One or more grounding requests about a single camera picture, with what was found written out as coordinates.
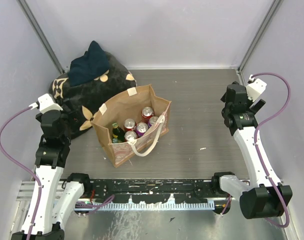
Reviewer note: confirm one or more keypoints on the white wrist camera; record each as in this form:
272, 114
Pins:
255, 88
46, 103

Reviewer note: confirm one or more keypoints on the canvas tote bag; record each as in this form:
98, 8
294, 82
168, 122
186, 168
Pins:
128, 105

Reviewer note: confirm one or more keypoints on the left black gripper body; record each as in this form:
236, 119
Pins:
68, 131

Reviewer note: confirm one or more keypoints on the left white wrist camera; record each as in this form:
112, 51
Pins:
46, 103

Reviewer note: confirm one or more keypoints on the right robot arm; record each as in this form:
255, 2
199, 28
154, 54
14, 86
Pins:
265, 196

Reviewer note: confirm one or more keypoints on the purple soda can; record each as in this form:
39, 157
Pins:
152, 121
141, 129

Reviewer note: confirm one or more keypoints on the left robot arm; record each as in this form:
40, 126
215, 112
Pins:
46, 217

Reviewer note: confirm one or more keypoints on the black floral blanket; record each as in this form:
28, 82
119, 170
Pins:
82, 102

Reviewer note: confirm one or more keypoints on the navy blue cloth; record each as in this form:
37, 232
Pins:
91, 65

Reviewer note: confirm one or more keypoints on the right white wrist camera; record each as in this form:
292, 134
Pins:
255, 88

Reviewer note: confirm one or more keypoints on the silver top can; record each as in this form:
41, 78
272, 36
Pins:
130, 136

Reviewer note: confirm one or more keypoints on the green glass bottle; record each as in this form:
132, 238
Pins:
118, 134

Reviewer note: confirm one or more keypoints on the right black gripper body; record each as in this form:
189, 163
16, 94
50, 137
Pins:
249, 103

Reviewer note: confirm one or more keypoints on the red cola can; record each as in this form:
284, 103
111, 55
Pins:
129, 125
147, 113

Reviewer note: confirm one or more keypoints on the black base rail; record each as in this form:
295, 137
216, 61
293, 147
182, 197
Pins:
152, 191

